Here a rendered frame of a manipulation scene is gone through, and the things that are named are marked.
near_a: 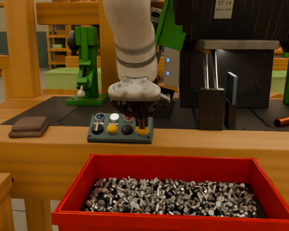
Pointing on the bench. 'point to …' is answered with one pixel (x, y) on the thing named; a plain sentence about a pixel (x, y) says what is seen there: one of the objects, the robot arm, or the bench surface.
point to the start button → (141, 131)
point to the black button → (127, 129)
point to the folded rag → (29, 127)
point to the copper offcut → (286, 120)
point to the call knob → (97, 128)
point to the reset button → (112, 128)
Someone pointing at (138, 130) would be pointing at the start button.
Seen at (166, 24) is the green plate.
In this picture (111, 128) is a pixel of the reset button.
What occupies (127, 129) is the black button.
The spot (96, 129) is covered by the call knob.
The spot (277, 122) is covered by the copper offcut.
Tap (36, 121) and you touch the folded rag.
